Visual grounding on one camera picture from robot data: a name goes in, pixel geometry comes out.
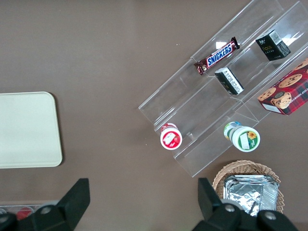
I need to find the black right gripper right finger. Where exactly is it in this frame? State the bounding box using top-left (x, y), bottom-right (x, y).
top-left (192, 177), bottom-right (299, 231)

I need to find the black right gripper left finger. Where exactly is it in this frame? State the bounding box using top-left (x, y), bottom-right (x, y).
top-left (0, 178), bottom-right (91, 231)

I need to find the light wicker basket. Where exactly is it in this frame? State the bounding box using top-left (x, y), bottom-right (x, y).
top-left (213, 160), bottom-right (285, 215)

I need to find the beige plastic tray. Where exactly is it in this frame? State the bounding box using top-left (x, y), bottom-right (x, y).
top-left (0, 91), bottom-right (63, 169)

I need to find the silver foil container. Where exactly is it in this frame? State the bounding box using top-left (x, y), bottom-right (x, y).
top-left (223, 175), bottom-right (280, 217)

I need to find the red cola bottle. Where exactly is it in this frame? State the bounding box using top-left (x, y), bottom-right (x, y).
top-left (16, 207), bottom-right (34, 221)

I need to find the clear acrylic bottle rack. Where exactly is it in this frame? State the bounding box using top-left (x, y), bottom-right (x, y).
top-left (0, 204), bottom-right (44, 216)

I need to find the green lid yogurt bottle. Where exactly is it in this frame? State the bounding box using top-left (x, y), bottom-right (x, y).
top-left (223, 121), bottom-right (261, 152)

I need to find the red lid yogurt bottle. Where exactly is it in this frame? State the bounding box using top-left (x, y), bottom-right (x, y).
top-left (160, 122), bottom-right (183, 150)

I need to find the clear acrylic stepped stand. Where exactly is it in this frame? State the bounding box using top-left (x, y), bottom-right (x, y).
top-left (138, 0), bottom-right (308, 178)

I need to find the small black carton box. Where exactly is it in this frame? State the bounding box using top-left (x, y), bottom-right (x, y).
top-left (214, 67), bottom-right (244, 95)
top-left (255, 29), bottom-right (291, 62)

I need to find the red cookie box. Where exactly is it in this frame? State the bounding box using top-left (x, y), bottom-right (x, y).
top-left (257, 57), bottom-right (308, 116)

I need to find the Snickers chocolate bar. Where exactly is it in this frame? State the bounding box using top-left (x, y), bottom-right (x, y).
top-left (194, 37), bottom-right (241, 76)

